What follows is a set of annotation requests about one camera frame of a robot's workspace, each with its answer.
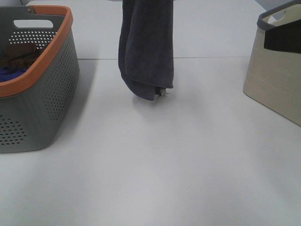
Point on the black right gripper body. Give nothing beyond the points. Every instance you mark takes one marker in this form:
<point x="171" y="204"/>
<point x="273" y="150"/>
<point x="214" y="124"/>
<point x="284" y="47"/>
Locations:
<point x="284" y="38"/>

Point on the dark grey towel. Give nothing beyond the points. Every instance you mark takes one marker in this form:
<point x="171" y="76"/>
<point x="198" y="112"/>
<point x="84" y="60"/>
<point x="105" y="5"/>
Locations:
<point x="146" y="53"/>

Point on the beige fabric bin grey rim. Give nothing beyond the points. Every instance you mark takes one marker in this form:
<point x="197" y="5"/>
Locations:
<point x="273" y="78"/>

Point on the grey perforated basket orange rim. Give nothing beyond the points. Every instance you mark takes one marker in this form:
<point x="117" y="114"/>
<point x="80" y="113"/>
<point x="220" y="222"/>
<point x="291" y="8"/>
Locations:
<point x="33" y="105"/>

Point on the brown cloth in basket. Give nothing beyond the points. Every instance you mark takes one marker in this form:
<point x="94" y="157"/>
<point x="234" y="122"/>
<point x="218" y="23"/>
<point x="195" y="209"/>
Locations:
<point x="20" y="56"/>

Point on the blue cloth in basket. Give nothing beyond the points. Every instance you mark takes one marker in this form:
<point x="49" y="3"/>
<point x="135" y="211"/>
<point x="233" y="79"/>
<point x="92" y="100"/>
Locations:
<point x="9" y="73"/>

